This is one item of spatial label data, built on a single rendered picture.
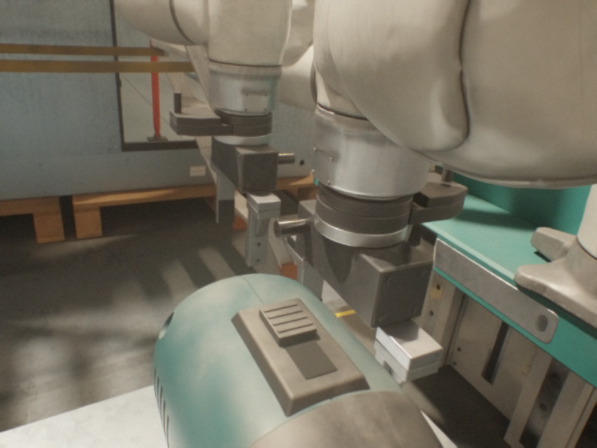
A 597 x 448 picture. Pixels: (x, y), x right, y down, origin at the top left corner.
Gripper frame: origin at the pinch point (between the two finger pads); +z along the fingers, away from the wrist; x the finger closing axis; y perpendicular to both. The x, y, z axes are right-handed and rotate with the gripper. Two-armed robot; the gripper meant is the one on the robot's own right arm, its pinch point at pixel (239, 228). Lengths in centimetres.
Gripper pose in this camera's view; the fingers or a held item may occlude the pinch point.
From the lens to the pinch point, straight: 65.6
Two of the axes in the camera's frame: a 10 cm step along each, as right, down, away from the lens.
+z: -0.9, 9.1, 4.2
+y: 9.0, -1.1, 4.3
